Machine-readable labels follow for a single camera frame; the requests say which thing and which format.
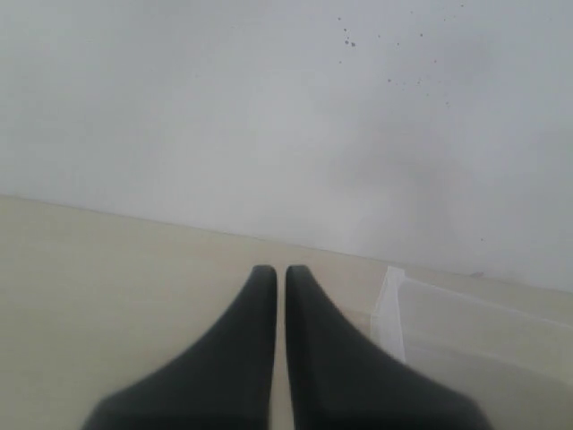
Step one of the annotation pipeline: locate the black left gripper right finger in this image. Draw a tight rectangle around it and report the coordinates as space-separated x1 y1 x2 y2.
285 265 491 429

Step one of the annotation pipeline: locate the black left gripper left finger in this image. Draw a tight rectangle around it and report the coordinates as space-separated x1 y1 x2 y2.
84 265 278 430

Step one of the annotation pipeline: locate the clear plastic bin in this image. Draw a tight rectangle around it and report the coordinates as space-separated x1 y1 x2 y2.
371 267 572 429

